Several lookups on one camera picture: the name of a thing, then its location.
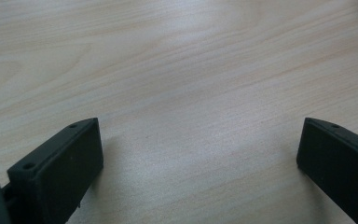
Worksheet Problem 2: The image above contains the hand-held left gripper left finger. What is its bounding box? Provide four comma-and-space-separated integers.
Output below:
2, 117, 104, 224

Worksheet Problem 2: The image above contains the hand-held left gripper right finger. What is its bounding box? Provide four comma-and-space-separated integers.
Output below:
296, 117, 358, 224

